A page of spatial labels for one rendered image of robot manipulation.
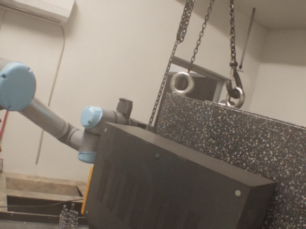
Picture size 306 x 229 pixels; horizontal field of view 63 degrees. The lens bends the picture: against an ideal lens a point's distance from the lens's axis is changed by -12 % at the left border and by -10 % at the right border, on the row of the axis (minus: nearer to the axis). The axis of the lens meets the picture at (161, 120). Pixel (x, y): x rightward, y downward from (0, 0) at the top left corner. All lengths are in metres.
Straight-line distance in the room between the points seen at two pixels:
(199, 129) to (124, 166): 0.21
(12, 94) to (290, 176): 0.63
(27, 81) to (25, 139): 1.78
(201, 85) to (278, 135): 6.97
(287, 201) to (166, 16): 2.42
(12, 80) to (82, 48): 1.81
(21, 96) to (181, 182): 0.42
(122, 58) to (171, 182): 2.07
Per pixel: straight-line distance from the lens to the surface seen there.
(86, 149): 0.95
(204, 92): 7.65
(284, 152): 0.60
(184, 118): 0.74
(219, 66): 3.22
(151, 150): 0.62
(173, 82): 0.80
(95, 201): 0.80
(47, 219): 1.80
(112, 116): 0.96
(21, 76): 0.68
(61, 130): 0.99
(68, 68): 2.42
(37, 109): 0.91
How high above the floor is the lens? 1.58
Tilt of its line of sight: 4 degrees down
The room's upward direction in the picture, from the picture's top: 15 degrees clockwise
